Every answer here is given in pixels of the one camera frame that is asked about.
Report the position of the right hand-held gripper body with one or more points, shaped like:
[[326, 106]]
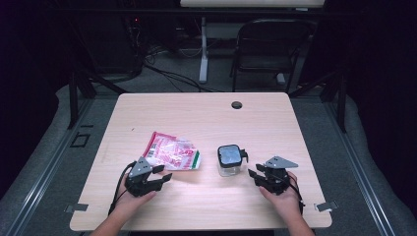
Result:
[[277, 180]]

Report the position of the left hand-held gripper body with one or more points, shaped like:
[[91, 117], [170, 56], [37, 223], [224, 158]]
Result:
[[139, 178]]

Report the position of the red and white plastic bag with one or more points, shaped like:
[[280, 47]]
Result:
[[172, 152]]

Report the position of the clear jar with black lid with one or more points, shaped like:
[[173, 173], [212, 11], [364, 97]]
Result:
[[230, 159]]

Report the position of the person's right hand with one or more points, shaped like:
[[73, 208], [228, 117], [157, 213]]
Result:
[[286, 201]]

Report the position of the person's left hand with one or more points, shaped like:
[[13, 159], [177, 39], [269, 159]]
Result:
[[129, 205]]

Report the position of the white desk leg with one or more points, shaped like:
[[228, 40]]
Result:
[[204, 55]]

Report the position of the black folding chair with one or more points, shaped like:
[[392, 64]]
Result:
[[268, 42]]

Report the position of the dark computer tower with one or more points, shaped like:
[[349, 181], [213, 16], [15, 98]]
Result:
[[134, 42]]

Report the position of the grey metal table bracket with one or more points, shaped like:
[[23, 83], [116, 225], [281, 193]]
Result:
[[77, 207], [326, 206]]

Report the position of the aluminium floor rail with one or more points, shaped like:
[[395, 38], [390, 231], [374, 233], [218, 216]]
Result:
[[49, 170], [360, 177]]

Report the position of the black metal frame stand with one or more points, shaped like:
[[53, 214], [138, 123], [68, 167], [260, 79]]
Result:
[[342, 101], [73, 98]]

